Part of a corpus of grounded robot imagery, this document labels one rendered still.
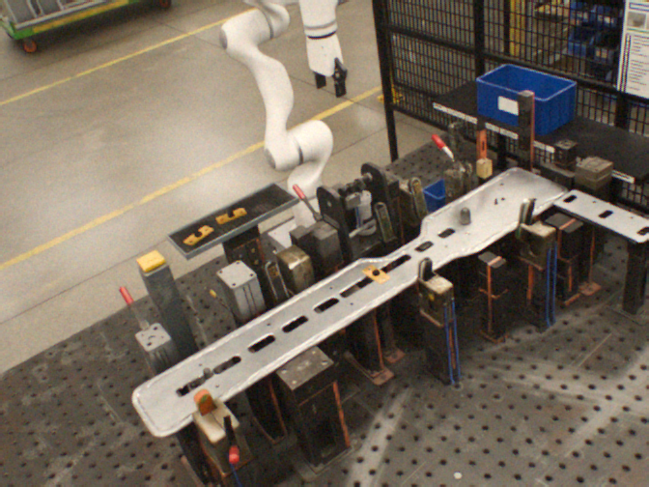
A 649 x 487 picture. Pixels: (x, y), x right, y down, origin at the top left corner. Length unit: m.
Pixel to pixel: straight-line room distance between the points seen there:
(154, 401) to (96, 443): 0.45
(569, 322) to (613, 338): 0.13
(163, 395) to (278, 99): 0.98
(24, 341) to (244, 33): 2.25
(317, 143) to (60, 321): 2.08
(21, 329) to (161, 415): 2.33
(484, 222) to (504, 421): 0.57
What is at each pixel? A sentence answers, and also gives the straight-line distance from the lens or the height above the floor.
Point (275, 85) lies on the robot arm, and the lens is 2.16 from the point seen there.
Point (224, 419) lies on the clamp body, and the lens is 1.54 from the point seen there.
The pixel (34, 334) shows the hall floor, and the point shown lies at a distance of 3.85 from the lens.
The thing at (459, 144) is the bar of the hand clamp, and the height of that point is 1.15.
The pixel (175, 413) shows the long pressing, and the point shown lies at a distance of 1.67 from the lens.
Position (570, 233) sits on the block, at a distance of 2.03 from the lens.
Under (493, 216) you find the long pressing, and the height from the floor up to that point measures 1.00.
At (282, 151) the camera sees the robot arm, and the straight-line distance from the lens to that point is 2.16.
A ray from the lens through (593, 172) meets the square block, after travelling 2.15.
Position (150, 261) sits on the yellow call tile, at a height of 1.16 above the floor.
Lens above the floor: 2.18
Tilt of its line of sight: 36 degrees down
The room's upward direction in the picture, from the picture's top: 11 degrees counter-clockwise
